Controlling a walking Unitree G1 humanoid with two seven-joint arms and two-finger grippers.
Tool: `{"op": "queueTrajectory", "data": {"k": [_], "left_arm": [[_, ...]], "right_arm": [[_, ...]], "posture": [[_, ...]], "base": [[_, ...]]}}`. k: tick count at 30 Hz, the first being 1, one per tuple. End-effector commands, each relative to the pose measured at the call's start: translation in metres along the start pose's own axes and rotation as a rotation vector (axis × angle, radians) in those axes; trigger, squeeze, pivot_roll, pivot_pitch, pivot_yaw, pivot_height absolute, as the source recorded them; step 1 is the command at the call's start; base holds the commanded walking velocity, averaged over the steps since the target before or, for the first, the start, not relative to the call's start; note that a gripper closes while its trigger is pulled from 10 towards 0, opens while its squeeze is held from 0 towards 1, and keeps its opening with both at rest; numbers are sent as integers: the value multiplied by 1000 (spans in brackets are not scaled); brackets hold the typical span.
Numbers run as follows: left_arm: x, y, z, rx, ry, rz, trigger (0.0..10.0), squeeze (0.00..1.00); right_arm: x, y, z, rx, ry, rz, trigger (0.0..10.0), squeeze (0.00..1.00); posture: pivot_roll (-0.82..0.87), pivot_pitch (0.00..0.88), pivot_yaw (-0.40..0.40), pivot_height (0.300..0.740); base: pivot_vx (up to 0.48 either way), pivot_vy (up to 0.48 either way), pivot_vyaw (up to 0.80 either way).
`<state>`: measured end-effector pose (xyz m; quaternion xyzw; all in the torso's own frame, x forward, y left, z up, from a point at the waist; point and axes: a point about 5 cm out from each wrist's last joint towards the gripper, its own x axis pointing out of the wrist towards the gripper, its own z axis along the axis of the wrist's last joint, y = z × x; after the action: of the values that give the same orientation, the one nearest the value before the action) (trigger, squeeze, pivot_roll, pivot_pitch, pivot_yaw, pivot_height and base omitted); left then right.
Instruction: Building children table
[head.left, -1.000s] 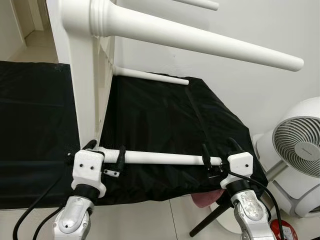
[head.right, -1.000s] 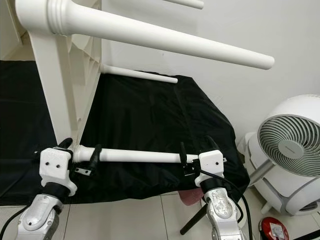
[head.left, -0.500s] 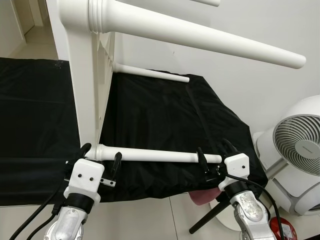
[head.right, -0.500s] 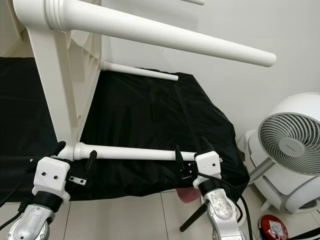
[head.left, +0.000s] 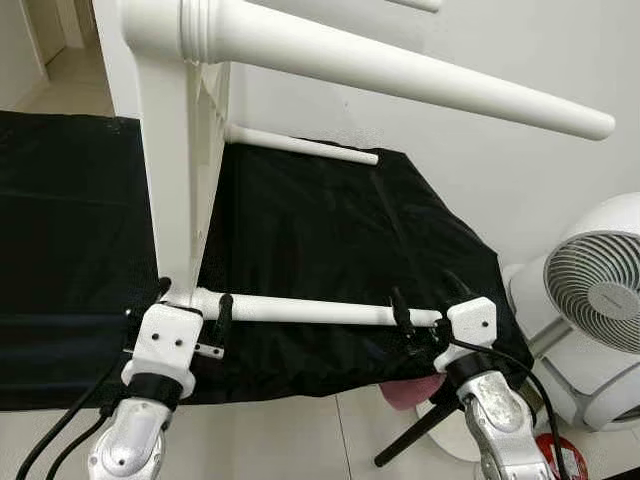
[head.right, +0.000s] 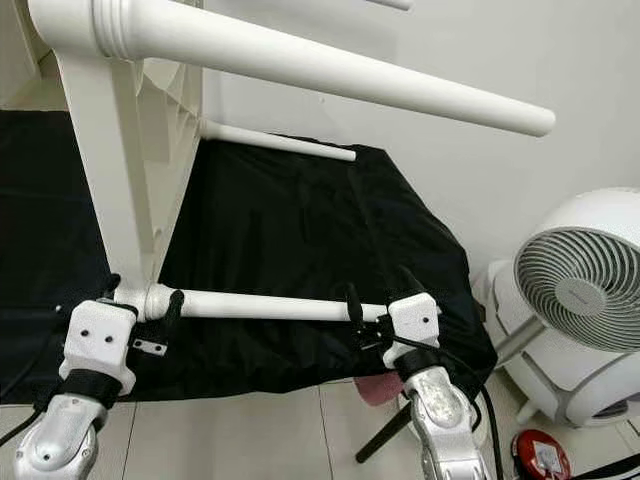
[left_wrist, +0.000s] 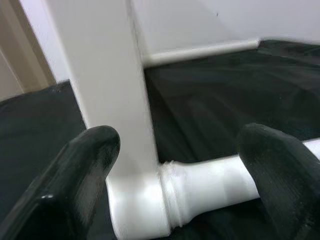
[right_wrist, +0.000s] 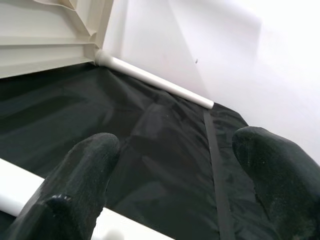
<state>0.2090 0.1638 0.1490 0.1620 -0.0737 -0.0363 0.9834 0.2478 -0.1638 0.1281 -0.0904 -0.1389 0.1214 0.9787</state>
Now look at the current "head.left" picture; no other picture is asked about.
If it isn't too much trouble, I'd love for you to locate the white plastic table leg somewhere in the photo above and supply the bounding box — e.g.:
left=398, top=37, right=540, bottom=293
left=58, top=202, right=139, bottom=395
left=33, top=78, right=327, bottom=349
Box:
left=122, top=0, right=617, bottom=142
left=388, top=0, right=443, bottom=14
left=188, top=287, right=443, bottom=329
left=225, top=124, right=380, bottom=167

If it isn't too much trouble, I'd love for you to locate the pink stool seat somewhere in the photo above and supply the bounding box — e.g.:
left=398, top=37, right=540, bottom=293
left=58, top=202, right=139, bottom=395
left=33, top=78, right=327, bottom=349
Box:
left=380, top=374, right=447, bottom=412

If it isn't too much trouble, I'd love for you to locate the black metal strut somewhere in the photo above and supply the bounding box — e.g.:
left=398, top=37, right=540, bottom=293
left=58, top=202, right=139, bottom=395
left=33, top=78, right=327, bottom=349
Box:
left=374, top=398, right=463, bottom=469

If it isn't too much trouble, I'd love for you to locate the black tablecloth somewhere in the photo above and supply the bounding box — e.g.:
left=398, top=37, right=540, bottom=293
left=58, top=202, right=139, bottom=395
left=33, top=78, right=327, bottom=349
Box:
left=0, top=110, right=536, bottom=411

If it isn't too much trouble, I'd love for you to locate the white standing fan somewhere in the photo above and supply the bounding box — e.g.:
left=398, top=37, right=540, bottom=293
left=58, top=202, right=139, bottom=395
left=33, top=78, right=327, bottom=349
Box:
left=503, top=192, right=640, bottom=433

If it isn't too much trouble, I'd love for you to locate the red round floor object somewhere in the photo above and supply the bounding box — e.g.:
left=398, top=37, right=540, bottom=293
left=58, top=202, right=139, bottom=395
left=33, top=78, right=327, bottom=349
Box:
left=535, top=432, right=591, bottom=480

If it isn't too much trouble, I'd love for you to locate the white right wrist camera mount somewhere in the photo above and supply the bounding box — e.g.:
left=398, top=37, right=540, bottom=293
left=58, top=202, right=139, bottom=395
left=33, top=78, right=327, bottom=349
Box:
left=443, top=296, right=499, bottom=377

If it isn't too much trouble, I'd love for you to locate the white door frame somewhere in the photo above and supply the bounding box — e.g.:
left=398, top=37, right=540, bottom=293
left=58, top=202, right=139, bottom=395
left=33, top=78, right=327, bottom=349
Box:
left=20, top=0, right=89, bottom=89

